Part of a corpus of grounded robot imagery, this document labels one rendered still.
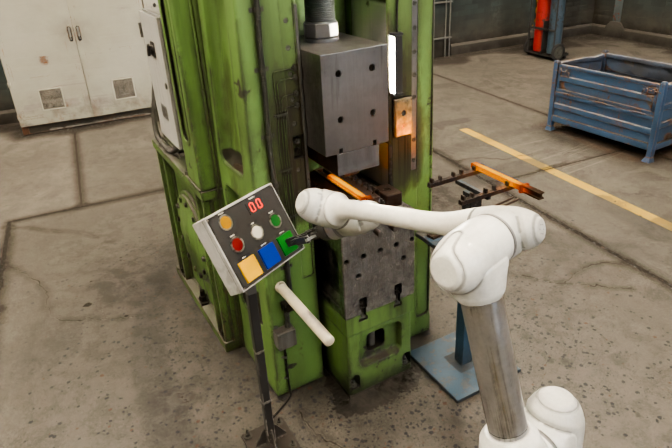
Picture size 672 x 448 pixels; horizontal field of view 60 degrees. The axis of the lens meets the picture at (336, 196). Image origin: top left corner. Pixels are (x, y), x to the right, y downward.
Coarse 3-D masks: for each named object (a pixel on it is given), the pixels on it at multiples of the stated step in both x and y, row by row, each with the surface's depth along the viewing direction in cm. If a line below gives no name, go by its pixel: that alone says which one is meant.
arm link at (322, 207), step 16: (304, 192) 172; (320, 192) 172; (336, 192) 173; (304, 208) 170; (320, 208) 171; (336, 208) 169; (352, 208) 166; (368, 208) 164; (384, 208) 164; (400, 208) 164; (320, 224) 174; (336, 224) 172; (384, 224) 165; (400, 224) 163; (416, 224) 161; (432, 224) 159; (448, 224) 155
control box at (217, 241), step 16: (256, 192) 209; (272, 192) 214; (224, 208) 197; (240, 208) 202; (256, 208) 206; (272, 208) 212; (208, 224) 191; (240, 224) 200; (256, 224) 204; (272, 224) 210; (288, 224) 215; (208, 240) 193; (224, 240) 194; (256, 240) 203; (272, 240) 208; (224, 256) 192; (240, 256) 196; (256, 256) 201; (288, 256) 211; (224, 272) 195; (240, 272) 195; (240, 288) 193
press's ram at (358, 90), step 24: (312, 48) 222; (336, 48) 219; (360, 48) 217; (384, 48) 222; (312, 72) 218; (336, 72) 216; (360, 72) 221; (384, 72) 226; (312, 96) 223; (336, 96) 219; (360, 96) 225; (384, 96) 230; (312, 120) 229; (336, 120) 223; (360, 120) 229; (384, 120) 235; (312, 144) 234; (336, 144) 227; (360, 144) 233
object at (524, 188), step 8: (480, 168) 260; (488, 168) 259; (496, 176) 252; (504, 176) 250; (512, 184) 244; (520, 184) 242; (528, 184) 241; (520, 192) 240; (528, 192) 238; (536, 192) 233
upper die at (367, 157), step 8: (376, 144) 237; (312, 152) 248; (352, 152) 232; (360, 152) 234; (368, 152) 236; (376, 152) 238; (320, 160) 243; (328, 160) 237; (336, 160) 230; (344, 160) 232; (352, 160) 234; (360, 160) 236; (368, 160) 238; (376, 160) 240; (328, 168) 239; (336, 168) 232; (344, 168) 233; (352, 168) 235; (360, 168) 237
